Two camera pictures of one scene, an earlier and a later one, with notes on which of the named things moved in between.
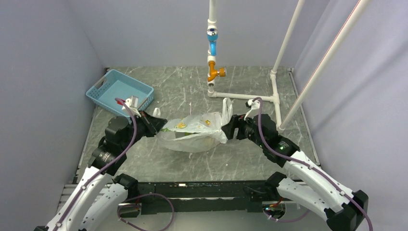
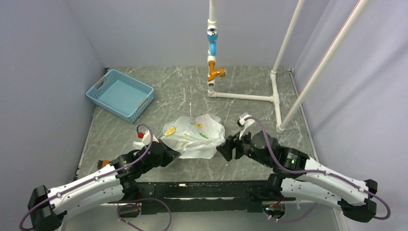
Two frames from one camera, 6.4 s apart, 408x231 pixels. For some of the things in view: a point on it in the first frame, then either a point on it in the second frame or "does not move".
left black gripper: x=156 y=123 -> x=170 y=155
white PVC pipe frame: x=273 y=97 does not move
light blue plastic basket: x=116 y=84 does not move
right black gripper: x=237 y=121 -> x=225 y=149
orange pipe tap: x=214 y=72 does not move
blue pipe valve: x=212 y=36 does not move
